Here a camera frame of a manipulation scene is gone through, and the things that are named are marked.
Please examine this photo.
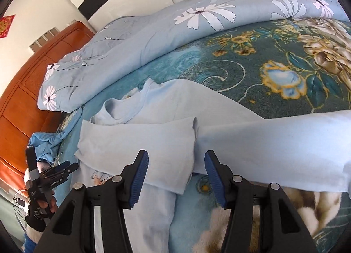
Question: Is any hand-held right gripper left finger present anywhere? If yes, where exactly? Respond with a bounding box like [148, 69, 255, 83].
[41, 149, 149, 253]

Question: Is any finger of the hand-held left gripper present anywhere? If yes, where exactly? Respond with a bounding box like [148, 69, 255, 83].
[51, 163, 81, 179]
[44, 160, 71, 174]

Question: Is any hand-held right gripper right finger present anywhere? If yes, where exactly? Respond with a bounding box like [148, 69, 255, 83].
[204, 149, 319, 253]

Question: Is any light blue shirt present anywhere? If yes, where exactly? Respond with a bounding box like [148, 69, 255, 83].
[75, 78, 351, 253]

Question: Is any person's left forearm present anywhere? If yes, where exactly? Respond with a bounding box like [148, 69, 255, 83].
[21, 227, 43, 253]

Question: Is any person's left hand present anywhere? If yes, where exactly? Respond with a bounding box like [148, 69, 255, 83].
[25, 195, 59, 233]

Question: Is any pink fleece garment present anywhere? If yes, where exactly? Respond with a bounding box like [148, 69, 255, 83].
[24, 160, 54, 188]

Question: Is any white power strip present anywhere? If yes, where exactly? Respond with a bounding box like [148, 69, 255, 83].
[12, 193, 30, 216]

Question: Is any blue towelling garment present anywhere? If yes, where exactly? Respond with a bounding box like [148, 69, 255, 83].
[28, 106, 84, 167]

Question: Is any wooden headboard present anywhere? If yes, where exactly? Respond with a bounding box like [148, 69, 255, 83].
[0, 21, 96, 185]

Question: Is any teal floral blanket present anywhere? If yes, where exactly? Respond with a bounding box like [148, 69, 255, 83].
[55, 18, 351, 253]

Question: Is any light blue daisy quilt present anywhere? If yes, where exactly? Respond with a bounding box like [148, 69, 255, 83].
[38, 0, 350, 112]

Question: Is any wall switch panel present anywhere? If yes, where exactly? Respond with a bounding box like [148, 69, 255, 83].
[29, 26, 60, 52]

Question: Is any red wall decoration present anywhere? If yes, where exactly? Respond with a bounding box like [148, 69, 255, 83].
[0, 14, 16, 39]

